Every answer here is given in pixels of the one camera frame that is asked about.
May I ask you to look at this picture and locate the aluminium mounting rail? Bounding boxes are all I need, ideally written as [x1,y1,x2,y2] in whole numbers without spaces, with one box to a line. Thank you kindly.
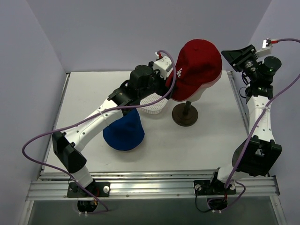
[26,170,280,201]

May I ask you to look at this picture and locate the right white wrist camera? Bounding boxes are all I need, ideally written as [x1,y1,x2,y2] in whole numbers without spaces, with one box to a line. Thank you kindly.
[255,38,278,58]

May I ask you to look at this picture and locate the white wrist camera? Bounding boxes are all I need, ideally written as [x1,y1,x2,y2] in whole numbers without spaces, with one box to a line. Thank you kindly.
[255,38,278,58]
[153,52,173,80]

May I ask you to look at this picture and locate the red LA baseball cap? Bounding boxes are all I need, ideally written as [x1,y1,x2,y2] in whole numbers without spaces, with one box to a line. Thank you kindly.
[171,39,222,102]

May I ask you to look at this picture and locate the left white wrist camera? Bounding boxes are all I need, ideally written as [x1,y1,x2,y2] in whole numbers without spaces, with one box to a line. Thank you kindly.
[153,52,173,80]

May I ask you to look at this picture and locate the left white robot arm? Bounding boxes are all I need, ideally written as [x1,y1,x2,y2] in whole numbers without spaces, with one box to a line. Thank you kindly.
[52,62,176,196]

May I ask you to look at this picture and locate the cream mannequin head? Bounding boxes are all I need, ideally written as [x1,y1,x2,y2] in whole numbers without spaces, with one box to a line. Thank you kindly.
[187,87,207,102]

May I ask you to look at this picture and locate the pink LA baseball cap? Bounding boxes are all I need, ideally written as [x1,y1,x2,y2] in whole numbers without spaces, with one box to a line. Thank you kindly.
[200,72,222,89]

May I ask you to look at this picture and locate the blue bucket hat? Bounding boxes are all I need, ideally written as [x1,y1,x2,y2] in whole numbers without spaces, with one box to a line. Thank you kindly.
[103,109,145,151]

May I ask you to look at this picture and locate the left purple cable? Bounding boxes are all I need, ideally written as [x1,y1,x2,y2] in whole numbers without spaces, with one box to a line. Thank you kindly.
[22,50,177,214]

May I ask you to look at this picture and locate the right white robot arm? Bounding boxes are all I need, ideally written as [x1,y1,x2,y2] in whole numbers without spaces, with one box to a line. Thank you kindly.
[208,45,282,194]

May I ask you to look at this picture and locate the white perforated plastic basket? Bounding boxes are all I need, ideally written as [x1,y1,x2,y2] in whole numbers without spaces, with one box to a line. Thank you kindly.
[137,93,168,115]

